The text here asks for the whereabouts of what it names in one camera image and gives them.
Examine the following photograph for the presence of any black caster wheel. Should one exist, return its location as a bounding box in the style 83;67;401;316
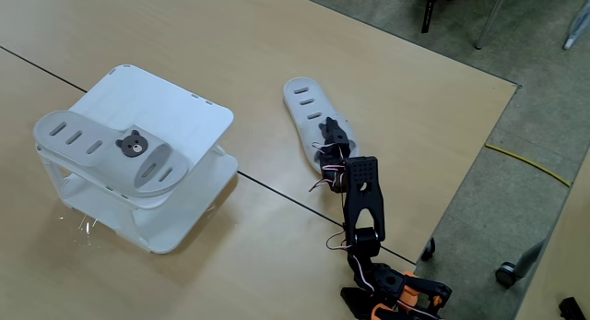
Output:
419;237;437;262

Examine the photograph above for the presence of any grey caster wheel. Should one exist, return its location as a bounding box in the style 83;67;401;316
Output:
494;261;519;288

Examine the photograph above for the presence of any grey table leg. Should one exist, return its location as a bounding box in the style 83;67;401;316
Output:
512;239;546;279

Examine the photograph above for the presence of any small black object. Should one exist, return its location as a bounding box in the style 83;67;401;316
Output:
558;296;587;320

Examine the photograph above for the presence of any black chair leg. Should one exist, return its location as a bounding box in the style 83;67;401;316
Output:
417;0;472;35

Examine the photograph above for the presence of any metal chair leg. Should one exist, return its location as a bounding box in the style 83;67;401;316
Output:
474;0;510;51

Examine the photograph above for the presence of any yellow floor cable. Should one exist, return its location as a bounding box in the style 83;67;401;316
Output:
484;143;572;188

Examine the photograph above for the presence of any white bear slipper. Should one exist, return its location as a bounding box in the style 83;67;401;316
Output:
282;77;360;175
32;109;191;199

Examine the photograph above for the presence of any white plastic box shelf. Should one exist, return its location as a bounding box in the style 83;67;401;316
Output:
35;64;240;255

